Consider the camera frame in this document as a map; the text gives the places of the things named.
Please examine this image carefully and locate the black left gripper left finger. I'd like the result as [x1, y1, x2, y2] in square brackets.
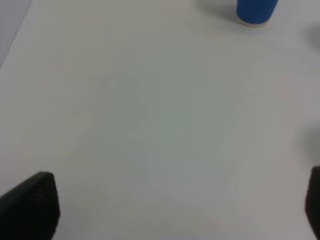
[0, 171, 61, 240]

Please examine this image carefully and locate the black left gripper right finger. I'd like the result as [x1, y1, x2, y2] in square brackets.
[304, 166, 320, 240]

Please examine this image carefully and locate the blue paper cup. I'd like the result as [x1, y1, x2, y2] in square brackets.
[236, 0, 278, 27]

